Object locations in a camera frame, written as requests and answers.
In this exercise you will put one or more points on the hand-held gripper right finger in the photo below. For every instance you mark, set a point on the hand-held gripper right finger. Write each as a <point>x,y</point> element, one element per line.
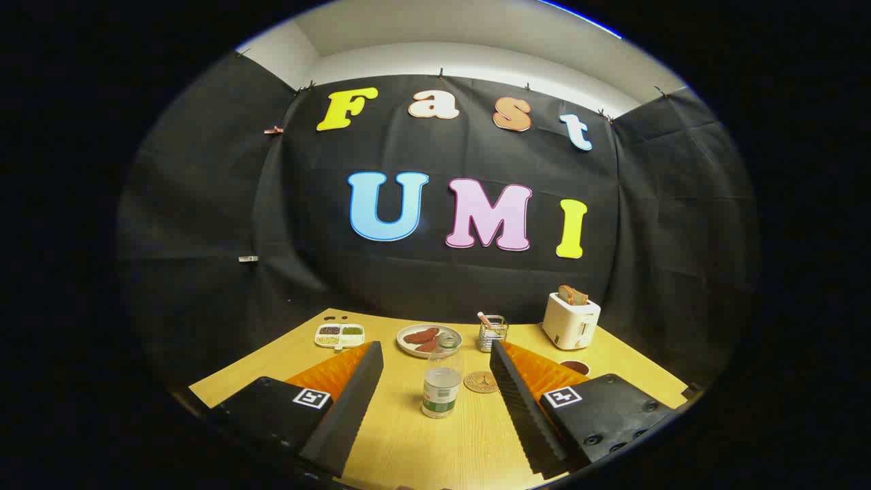
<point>524,415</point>

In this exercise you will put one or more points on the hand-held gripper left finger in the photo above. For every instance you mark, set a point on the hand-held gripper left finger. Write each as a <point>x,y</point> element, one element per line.
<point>347,415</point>

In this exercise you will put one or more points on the round cork coaster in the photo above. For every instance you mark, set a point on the round cork coaster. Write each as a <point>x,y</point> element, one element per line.
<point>480,382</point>

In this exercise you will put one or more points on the clear plastic juice bottle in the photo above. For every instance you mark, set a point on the clear plastic juice bottle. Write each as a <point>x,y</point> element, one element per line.
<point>442,388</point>

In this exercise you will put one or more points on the wooden table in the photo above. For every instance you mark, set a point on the wooden table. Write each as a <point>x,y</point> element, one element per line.
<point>408,442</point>

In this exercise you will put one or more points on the white divided seed tray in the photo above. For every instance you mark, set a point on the white divided seed tray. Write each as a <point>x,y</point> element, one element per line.
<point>339,335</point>

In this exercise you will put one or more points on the round beige plate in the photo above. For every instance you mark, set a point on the round beige plate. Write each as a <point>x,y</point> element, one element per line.
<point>408,347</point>

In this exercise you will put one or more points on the pink stick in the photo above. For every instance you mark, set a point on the pink stick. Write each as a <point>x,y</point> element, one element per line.
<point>484,319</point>

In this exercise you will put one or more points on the white toaster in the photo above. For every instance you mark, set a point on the white toaster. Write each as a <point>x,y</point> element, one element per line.
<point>568,320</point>

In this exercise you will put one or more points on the brown sausage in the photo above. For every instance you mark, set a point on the brown sausage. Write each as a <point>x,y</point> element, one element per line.
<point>429,346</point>
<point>420,335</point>

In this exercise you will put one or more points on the bread slice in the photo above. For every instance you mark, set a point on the bread slice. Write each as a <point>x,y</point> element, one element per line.
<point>571,295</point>

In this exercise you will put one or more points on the black backdrop cloth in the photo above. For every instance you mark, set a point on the black backdrop cloth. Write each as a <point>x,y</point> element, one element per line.
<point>442,286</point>

